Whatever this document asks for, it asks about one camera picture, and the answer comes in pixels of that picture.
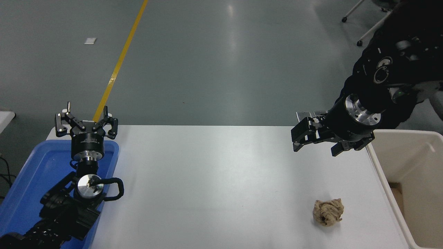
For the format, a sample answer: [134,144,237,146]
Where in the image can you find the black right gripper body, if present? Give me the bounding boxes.
[322,97,376,142]

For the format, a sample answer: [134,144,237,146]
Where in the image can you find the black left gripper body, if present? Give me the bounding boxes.
[71,128,105,159]

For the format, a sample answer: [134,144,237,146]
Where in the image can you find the blue plastic tray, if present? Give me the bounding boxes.
[0,140,119,249]

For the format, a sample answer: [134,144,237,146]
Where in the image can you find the large pale bin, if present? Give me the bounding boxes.
[365,130,443,249]

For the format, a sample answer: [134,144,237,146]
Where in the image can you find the white side table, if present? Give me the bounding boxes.
[0,110,17,135]

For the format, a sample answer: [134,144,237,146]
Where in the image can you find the crumpled tan paper ball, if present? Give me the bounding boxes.
[313,198,345,227]

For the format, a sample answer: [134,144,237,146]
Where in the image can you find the brown cardboard piece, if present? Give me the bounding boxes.
[389,181,406,215]

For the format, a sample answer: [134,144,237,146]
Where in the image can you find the grey-seated wheeled chair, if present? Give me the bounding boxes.
[412,80,443,122]

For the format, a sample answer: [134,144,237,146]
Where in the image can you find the white-legged wheeled chair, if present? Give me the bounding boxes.
[341,0,396,47]

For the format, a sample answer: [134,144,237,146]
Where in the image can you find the black floor cables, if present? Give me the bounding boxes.
[0,155,16,200]

